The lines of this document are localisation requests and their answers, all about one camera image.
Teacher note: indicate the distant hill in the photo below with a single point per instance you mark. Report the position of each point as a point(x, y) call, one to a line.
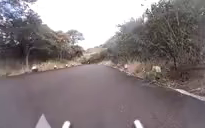
point(93, 53)

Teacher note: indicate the pale roadside stone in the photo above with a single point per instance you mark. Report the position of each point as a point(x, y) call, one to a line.
point(125, 66)
point(156, 69)

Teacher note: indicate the dark asphalt road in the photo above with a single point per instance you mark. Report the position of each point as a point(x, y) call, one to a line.
point(90, 96)

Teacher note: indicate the row of roadside marker stones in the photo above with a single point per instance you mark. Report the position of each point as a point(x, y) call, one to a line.
point(34, 68)

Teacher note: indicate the robot's own part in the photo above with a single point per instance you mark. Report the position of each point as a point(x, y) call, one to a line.
point(138, 124)
point(66, 125)

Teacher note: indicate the wood of green trees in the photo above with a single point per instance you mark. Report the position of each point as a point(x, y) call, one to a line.
point(26, 33)
point(170, 33)

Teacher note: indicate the dry grass verge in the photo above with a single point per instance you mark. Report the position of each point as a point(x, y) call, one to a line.
point(186, 80)

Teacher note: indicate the dry earth verge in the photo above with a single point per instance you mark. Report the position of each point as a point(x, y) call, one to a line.
point(13, 66)

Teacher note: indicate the pale concrete kerb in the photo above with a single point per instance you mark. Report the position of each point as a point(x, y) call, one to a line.
point(193, 96)

